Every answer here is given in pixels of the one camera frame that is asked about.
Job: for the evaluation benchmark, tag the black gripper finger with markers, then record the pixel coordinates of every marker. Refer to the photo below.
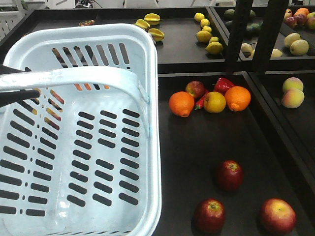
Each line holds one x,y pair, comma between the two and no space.
10,97
8,70

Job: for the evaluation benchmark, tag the light blue plastic basket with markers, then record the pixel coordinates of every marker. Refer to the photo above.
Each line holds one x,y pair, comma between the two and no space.
82,158

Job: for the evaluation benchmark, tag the cherry tomato pile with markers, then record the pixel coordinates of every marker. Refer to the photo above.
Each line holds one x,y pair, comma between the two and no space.
86,23

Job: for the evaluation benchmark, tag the yellow starfruit top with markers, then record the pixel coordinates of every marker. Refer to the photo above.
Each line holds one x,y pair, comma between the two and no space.
152,18

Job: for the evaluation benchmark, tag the orange with stem nub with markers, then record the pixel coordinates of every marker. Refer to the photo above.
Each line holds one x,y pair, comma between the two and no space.
181,104

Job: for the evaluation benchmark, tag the small red apple back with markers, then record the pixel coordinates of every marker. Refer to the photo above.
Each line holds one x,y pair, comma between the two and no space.
196,89

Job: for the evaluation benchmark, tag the red chili pepper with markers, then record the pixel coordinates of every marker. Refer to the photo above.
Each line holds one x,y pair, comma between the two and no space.
200,103

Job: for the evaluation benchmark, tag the yellow round fruit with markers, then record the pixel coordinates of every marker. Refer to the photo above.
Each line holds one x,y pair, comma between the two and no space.
214,102

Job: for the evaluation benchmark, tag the red bell pepper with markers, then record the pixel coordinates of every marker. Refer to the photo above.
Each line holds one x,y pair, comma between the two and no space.
223,85

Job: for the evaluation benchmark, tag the black wooden produce stand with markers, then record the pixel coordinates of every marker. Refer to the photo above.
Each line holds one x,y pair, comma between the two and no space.
191,148

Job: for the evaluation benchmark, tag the round orange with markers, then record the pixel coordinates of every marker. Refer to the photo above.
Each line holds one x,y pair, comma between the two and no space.
237,98

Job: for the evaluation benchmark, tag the dark red apple left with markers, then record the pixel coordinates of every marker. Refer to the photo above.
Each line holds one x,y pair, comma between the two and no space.
209,216

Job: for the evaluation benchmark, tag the dark red apple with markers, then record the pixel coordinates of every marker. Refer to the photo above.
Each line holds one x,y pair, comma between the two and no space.
229,175
209,216

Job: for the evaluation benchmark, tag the dark red apple top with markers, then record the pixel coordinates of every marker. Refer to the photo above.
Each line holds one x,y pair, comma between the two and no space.
229,175

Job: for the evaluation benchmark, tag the pale peach back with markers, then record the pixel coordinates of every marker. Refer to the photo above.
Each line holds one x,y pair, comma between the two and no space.
292,83

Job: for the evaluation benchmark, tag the pale peach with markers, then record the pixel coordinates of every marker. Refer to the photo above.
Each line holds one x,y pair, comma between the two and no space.
292,98
292,83

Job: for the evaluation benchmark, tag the pale green pear back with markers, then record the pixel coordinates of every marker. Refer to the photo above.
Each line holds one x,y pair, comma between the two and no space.
288,40

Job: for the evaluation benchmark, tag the pale green pear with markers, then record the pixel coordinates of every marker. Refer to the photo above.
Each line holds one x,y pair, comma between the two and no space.
299,47
288,40

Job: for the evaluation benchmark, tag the pale peach front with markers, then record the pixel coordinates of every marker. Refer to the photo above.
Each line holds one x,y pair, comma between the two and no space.
292,98

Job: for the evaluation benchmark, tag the pale green pear front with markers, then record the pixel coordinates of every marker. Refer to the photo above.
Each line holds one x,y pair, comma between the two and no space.
299,47

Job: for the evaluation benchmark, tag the red yellow apple right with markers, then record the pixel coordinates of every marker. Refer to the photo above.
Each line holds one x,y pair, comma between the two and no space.
277,216

